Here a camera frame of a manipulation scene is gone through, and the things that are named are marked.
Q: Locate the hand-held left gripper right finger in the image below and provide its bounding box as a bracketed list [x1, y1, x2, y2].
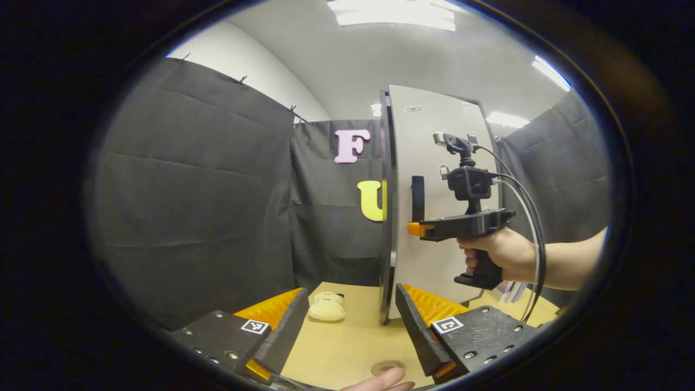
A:
[395, 282, 546, 383]

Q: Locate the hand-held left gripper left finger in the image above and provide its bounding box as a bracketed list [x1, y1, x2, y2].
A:
[171, 288, 310, 383]

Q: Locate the black door handle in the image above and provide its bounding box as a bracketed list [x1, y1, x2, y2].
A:
[410, 175, 426, 223]

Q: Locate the round brown coaster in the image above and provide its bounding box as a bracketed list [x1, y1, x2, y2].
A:
[371, 360, 407, 377]

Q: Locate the grey cabinet door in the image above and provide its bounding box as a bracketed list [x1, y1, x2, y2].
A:
[387, 84, 503, 321]

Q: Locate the cream plush toy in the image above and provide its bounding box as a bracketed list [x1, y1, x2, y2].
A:
[308, 292, 346, 322]

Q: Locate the black backdrop cloth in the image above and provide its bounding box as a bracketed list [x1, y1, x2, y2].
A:
[90, 57, 611, 332]

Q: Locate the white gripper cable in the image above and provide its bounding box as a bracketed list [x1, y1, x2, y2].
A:
[494, 176, 544, 321]

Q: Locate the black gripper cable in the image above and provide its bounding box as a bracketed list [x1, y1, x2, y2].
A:
[475, 144, 548, 324]

